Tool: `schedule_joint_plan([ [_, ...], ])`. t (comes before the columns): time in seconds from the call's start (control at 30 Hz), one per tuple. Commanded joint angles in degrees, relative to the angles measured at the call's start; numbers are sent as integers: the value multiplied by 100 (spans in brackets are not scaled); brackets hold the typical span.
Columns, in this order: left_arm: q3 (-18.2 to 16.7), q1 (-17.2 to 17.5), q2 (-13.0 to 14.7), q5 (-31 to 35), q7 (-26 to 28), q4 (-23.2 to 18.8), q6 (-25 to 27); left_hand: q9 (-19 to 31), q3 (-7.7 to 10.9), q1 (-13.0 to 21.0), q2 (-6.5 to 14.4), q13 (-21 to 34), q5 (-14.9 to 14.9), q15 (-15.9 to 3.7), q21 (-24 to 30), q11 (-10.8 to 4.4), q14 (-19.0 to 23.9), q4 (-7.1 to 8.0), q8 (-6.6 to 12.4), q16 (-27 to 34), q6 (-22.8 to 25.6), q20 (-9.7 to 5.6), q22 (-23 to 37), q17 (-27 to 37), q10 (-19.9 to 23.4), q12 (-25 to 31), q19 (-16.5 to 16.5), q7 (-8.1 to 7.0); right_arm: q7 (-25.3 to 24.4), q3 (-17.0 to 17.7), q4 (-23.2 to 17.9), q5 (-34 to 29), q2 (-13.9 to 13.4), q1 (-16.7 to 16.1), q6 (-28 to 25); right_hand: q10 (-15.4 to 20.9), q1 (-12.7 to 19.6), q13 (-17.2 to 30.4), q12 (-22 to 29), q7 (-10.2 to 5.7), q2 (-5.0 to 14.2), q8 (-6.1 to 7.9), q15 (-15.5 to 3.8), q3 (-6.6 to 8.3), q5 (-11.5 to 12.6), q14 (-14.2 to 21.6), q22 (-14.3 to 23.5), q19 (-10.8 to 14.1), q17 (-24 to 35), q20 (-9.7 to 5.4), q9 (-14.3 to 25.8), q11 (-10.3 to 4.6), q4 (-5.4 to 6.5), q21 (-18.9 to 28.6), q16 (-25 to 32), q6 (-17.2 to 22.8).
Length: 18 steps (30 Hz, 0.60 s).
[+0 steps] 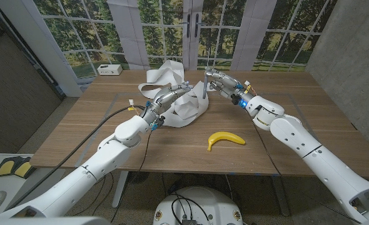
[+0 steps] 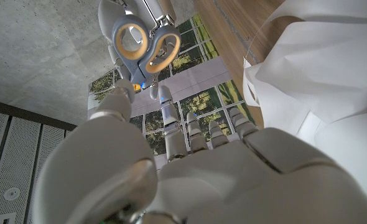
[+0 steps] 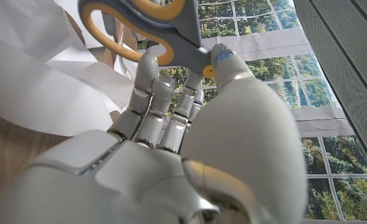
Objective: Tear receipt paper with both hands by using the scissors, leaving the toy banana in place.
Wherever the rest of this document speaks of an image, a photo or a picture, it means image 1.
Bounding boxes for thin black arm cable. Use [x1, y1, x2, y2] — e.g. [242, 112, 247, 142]
[111, 129, 154, 223]
[246, 111, 362, 224]

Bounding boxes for yellow toy banana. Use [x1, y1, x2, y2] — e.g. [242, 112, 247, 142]
[206, 131, 246, 152]

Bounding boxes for white table leg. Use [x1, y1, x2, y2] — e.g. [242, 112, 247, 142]
[111, 170, 129, 209]

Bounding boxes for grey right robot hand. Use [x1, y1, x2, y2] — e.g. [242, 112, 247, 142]
[205, 68, 256, 108]

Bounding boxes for grey yellow handled scissors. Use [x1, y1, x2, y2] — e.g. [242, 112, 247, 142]
[202, 48, 211, 99]

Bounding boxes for grey table leg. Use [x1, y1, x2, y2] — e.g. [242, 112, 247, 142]
[270, 175, 291, 217]

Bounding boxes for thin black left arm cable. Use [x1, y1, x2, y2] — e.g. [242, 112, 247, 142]
[111, 129, 154, 223]

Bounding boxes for black torso cables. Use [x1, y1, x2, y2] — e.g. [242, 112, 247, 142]
[171, 192, 211, 223]

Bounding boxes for printed window forest backdrop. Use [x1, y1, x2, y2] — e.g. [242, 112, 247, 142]
[0, 0, 338, 98]

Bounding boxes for white robot torso base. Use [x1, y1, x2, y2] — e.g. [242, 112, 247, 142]
[153, 186, 243, 225]

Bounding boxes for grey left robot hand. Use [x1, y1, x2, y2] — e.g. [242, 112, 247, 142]
[139, 81, 193, 131]

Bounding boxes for yellow black foot pedal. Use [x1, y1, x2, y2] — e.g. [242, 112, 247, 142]
[0, 156, 16, 178]
[14, 157, 37, 179]

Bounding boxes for white power strip box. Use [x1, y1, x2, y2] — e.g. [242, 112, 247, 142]
[97, 64, 123, 76]

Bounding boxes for white receipt paper strip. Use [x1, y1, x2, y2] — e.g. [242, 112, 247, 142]
[137, 59, 218, 128]

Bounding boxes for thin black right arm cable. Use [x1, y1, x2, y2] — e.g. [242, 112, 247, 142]
[246, 111, 362, 224]

